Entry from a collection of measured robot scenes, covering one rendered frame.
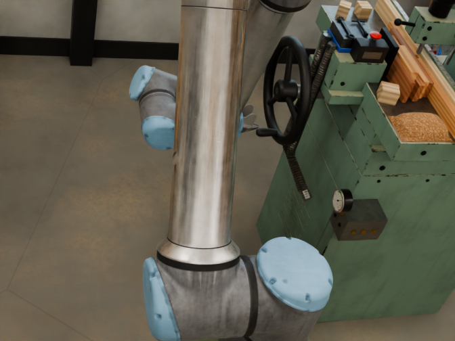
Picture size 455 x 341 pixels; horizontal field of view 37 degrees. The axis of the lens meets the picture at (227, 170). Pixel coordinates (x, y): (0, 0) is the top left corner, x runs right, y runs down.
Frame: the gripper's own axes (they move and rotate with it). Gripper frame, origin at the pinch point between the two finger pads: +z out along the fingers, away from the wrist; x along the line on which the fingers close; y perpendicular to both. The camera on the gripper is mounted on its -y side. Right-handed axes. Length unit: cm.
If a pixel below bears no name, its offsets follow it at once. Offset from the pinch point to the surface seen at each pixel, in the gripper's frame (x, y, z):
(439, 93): -14.8, 37.2, 28.9
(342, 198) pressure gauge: -26.8, 5.7, 16.6
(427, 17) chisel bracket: -1, 48, 22
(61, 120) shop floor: 81, -80, -18
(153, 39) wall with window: 127, -55, 19
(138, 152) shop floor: 62, -70, 9
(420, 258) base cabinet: -21, -13, 68
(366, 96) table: -9.0, 25.9, 16.2
